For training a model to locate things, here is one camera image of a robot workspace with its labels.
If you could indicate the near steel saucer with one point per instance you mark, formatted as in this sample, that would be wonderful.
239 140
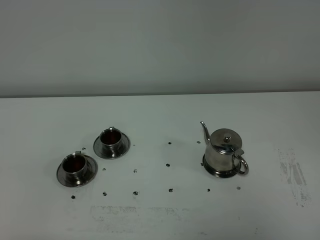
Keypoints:
92 169

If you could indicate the far steel teacup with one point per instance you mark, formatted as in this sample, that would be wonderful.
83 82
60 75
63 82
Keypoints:
110 139

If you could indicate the stainless steel teapot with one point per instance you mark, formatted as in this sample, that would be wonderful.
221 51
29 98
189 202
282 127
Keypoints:
224 150

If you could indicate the near steel teacup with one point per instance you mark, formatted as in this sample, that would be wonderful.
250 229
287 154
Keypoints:
74 166

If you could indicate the steel teacup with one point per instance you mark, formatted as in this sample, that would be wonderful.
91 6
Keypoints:
110 139
74 166

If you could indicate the steel teapot saucer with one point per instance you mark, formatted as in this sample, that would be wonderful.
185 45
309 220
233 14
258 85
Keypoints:
220 174

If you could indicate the far steel saucer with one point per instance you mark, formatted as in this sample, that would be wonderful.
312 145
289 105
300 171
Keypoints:
122 150

